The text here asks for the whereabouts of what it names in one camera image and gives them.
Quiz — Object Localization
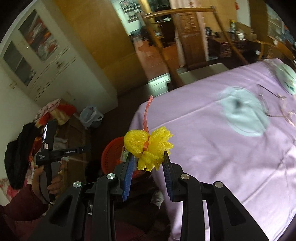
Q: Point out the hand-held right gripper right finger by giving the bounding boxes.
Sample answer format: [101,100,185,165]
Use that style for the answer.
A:
[162,151,270,241]

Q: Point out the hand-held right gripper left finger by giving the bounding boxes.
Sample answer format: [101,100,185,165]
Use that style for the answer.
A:
[28,152,137,241]

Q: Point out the red plastic basket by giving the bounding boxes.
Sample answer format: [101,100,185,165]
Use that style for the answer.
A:
[101,137,130,176]

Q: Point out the yellow foam fruit net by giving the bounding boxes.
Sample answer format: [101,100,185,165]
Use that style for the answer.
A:
[124,95,174,172]

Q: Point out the person's left forearm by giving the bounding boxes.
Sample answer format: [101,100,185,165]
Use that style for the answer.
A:
[0,183,49,223]

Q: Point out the person's left hand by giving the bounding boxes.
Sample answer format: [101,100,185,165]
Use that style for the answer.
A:
[31,162,66,204]

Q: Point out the floral bedding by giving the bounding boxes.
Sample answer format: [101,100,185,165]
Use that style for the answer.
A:
[35,98,77,126]

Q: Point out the plastic bag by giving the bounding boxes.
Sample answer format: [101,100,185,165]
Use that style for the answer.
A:
[79,106,104,129]

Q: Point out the black cloth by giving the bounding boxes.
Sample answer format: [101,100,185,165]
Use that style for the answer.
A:
[4,123,44,190]

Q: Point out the white cabinet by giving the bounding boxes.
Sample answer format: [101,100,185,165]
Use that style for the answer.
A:
[0,0,118,109]

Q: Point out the eyeglasses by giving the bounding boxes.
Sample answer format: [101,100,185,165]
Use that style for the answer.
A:
[257,84,294,117]

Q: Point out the round-back wooden chair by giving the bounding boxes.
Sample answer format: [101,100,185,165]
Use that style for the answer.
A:
[139,6,249,88]

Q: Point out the white ribbon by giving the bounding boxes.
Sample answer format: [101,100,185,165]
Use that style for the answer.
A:
[277,93,296,127]

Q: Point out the brown wooden cabinet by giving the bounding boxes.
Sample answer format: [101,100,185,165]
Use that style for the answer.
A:
[172,11,207,70]

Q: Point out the dark low cabinet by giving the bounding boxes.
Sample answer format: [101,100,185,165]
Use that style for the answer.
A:
[207,30,262,58]

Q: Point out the pale green lidded jar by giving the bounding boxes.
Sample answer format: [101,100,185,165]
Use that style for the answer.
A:
[276,62,296,95]

